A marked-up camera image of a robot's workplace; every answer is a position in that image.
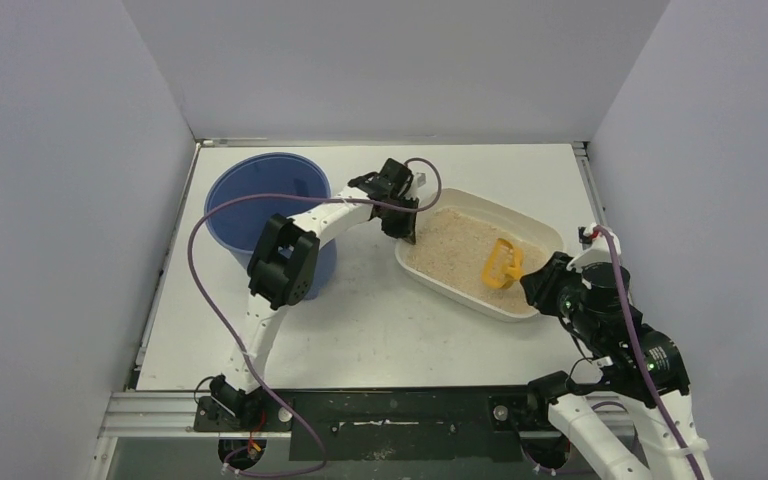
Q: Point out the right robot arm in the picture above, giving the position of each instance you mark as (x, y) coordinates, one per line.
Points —
(639, 364)

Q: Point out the white plastic litter tray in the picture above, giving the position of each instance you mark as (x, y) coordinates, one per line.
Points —
(521, 226)

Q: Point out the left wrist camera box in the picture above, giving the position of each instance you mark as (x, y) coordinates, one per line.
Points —
(419, 180)

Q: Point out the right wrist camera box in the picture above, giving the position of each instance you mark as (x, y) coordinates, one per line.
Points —
(599, 244)

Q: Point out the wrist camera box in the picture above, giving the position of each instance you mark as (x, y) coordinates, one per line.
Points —
(419, 180)
(599, 244)

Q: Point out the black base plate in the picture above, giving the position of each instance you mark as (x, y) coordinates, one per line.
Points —
(404, 424)

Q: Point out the beige cat litter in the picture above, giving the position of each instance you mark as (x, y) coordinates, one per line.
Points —
(452, 247)

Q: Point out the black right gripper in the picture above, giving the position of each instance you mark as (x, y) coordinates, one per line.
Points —
(541, 286)

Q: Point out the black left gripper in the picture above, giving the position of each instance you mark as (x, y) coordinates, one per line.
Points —
(399, 216)

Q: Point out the blue plastic bucket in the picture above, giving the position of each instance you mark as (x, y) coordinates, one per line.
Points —
(238, 228)

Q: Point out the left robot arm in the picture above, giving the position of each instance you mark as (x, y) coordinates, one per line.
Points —
(282, 267)

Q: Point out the yellow slotted litter scoop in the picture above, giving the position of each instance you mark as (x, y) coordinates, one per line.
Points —
(504, 265)

